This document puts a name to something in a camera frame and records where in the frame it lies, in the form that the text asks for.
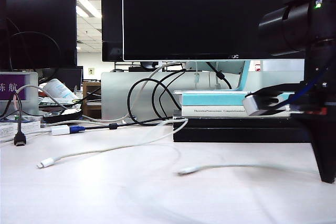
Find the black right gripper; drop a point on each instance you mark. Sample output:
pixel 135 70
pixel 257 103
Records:
pixel 320 98

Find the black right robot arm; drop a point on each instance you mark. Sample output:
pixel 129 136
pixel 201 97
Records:
pixel 296 24

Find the ceiling light panel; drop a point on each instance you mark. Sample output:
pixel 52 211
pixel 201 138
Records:
pixel 88 9

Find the black slim monitor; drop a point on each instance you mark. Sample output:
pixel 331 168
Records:
pixel 111 19

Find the dark background monitor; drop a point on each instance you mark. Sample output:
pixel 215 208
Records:
pixel 71 77

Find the teal silver monitor stand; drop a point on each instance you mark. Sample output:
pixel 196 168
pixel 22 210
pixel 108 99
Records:
pixel 244 77

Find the white tube blue print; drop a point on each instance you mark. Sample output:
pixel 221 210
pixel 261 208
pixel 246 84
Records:
pixel 57 87

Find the purple acrylic nameplate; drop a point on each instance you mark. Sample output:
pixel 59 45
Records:
pixel 8 87

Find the wooden desk shelf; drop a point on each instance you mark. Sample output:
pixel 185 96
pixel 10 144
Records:
pixel 92 86

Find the teal book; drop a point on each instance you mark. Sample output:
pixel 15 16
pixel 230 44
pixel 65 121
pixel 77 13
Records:
pixel 210 100

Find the white book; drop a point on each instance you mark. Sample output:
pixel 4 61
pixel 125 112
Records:
pixel 186 111

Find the white blue medicine box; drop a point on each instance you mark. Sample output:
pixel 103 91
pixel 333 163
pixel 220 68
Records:
pixel 31 127

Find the white VGA adapter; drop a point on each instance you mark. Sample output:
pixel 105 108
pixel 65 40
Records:
pixel 60 130

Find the black AOC monitor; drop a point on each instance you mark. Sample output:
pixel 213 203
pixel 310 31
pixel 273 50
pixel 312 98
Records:
pixel 197 16

